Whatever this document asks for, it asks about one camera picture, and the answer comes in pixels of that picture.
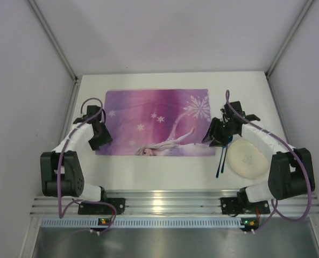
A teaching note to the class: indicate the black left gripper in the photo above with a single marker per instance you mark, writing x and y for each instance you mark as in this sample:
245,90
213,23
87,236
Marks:
101,138

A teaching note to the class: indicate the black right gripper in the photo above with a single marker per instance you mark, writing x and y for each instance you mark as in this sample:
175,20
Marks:
216,131

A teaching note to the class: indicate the purple princess cloth placemat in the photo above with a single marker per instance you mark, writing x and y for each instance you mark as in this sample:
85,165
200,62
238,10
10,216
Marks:
157,122

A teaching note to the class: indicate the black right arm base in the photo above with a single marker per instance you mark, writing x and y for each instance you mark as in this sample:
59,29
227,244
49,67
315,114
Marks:
231,206

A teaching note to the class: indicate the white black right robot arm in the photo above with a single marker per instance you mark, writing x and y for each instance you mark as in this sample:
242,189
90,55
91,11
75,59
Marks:
291,170

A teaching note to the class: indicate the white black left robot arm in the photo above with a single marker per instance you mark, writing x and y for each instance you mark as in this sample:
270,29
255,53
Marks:
61,169

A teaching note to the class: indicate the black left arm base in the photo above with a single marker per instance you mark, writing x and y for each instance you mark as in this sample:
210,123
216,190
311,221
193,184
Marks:
103,209

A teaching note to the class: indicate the blue metallic spoon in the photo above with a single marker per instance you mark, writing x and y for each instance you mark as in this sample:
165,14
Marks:
224,156

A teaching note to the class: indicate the white round plate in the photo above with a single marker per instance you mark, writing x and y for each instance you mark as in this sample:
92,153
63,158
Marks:
246,160

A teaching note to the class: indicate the blue metallic fork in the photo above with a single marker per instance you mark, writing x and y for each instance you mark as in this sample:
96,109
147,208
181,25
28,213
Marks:
219,161

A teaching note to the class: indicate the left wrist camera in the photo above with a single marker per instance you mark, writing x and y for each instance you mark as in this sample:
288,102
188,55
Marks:
80,120

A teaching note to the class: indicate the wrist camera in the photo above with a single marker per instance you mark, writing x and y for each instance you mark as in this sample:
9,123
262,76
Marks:
252,117
80,120

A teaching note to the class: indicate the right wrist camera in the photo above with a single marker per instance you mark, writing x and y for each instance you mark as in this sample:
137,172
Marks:
252,117

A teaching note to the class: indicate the aluminium mounting rail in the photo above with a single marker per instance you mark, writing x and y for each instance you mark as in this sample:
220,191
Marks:
171,203

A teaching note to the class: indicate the slotted grey cable duct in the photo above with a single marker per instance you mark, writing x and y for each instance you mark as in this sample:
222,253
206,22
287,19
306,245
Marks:
147,222

